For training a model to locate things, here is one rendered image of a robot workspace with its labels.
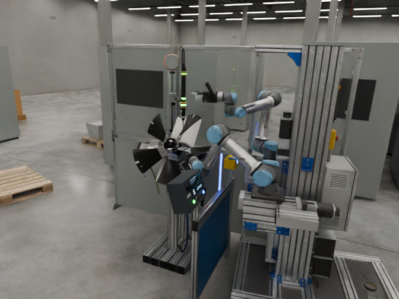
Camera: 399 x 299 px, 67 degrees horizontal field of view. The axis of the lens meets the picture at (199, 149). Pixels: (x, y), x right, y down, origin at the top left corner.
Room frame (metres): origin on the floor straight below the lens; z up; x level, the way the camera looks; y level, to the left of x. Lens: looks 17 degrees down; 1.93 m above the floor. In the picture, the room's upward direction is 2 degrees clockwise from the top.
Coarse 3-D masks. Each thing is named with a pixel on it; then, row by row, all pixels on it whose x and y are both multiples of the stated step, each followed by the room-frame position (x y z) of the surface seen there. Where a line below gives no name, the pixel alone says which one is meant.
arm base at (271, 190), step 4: (272, 184) 1.92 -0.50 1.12; (276, 184) 1.93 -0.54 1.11; (260, 188) 1.95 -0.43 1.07; (264, 188) 1.92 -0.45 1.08; (268, 188) 1.91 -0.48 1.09; (272, 188) 1.91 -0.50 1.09; (276, 188) 1.92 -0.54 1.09; (260, 192) 1.93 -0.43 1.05; (264, 192) 1.91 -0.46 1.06; (268, 192) 1.90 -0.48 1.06; (272, 192) 1.90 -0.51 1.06; (276, 192) 1.91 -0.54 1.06
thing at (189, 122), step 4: (188, 116) 2.73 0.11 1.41; (192, 116) 2.66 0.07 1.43; (196, 116) 2.62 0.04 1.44; (188, 120) 2.67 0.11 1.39; (192, 120) 2.60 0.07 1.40; (196, 120) 2.56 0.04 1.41; (188, 124) 2.60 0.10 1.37; (192, 124) 2.55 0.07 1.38; (184, 128) 2.60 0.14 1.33; (188, 128) 2.54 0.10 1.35; (180, 132) 2.61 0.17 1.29; (184, 132) 2.54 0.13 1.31
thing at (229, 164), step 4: (228, 156) 2.65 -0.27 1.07; (232, 156) 2.65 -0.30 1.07; (224, 160) 2.57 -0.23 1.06; (228, 160) 2.55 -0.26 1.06; (232, 160) 2.54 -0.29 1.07; (236, 160) 2.58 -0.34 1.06; (224, 164) 2.57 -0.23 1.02; (228, 164) 2.55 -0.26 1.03; (232, 164) 2.54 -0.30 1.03; (236, 164) 2.59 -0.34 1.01; (228, 168) 2.55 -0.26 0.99; (232, 168) 2.54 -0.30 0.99
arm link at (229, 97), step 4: (224, 92) 2.41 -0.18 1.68; (228, 92) 2.41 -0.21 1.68; (224, 96) 2.38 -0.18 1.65; (228, 96) 2.37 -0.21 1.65; (232, 96) 2.37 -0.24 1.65; (236, 96) 2.37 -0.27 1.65; (224, 100) 2.39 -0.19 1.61; (228, 100) 2.37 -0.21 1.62; (232, 100) 2.37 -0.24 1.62; (236, 100) 2.39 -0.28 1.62
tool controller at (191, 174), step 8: (184, 176) 1.69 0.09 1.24; (192, 176) 1.69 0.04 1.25; (200, 176) 1.78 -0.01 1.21; (168, 184) 1.60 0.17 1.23; (176, 184) 1.58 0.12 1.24; (184, 184) 1.58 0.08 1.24; (192, 184) 1.66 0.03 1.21; (200, 184) 1.75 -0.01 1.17; (176, 192) 1.58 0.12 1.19; (184, 192) 1.56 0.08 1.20; (200, 192) 1.73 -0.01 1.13; (176, 200) 1.58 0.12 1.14; (184, 200) 1.56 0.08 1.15; (192, 200) 1.62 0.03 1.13; (200, 200) 1.70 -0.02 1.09; (176, 208) 1.58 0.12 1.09; (184, 208) 1.56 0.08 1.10; (192, 208) 1.59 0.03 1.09
